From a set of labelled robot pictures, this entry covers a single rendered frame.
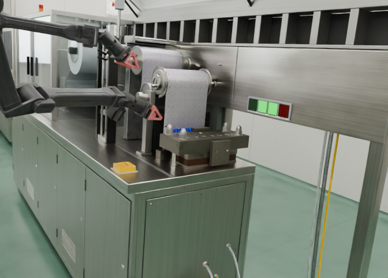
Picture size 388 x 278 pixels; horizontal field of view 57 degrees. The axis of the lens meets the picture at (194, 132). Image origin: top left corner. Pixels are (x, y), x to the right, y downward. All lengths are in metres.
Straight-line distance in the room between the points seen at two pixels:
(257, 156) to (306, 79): 3.52
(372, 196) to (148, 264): 0.91
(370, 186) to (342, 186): 2.67
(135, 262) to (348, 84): 1.03
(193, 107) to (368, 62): 0.80
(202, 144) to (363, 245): 0.76
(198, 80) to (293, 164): 2.97
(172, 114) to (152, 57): 0.35
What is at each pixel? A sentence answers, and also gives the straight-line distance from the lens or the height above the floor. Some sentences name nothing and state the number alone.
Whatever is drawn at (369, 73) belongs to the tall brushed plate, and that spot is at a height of 1.36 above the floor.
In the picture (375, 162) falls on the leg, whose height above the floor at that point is 1.04.
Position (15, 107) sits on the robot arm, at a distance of 1.18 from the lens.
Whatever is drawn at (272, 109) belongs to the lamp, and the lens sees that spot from 1.58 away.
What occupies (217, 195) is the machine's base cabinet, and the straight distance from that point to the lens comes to 1.63.
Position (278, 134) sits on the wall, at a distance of 4.66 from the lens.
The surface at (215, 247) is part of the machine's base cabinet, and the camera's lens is 1.74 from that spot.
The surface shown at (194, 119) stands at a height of 1.08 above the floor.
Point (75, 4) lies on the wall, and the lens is 7.35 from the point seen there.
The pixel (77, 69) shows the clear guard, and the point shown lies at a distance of 2.56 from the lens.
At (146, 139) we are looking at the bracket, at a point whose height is 0.98.
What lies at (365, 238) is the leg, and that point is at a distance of 1.61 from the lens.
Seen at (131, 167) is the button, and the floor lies 0.92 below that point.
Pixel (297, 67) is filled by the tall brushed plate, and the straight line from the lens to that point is 1.51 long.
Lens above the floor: 1.36
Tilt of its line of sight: 11 degrees down
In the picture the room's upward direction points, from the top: 5 degrees clockwise
